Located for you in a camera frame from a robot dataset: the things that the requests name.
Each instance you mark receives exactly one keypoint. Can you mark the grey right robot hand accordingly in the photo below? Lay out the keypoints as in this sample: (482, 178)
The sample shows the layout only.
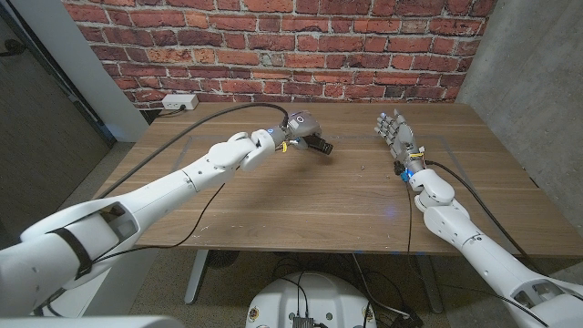
(403, 141)

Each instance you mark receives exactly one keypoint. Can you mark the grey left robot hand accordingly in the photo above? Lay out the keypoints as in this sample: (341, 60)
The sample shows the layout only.
(300, 124)

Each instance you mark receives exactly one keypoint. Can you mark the black stapler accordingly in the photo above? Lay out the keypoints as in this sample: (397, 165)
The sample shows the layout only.
(322, 146)

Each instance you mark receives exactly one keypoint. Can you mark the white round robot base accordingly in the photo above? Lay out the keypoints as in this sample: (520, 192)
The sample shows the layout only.
(328, 296)

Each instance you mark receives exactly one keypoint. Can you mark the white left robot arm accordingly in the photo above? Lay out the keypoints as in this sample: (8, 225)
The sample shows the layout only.
(182, 182)

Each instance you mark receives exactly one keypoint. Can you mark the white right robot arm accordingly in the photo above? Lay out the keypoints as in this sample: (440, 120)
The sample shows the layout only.
(478, 246)

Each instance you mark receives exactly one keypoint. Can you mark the red brick print backdrop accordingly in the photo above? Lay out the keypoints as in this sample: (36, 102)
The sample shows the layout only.
(364, 45)

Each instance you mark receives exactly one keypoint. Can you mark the white power strip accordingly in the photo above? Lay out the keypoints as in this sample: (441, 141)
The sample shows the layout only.
(180, 101)

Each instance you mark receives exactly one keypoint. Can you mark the black power adapter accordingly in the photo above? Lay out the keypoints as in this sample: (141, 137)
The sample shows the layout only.
(407, 321)

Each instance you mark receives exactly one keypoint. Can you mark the small black box on base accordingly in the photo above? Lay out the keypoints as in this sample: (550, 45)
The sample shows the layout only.
(303, 321)

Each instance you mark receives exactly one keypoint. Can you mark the dark grey door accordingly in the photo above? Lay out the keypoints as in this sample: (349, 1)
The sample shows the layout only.
(36, 136)

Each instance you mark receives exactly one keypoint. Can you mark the white robot torso edge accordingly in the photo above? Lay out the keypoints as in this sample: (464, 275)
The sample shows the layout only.
(91, 322)

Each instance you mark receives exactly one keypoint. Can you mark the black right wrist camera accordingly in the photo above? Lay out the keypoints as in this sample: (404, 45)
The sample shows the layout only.
(401, 172)

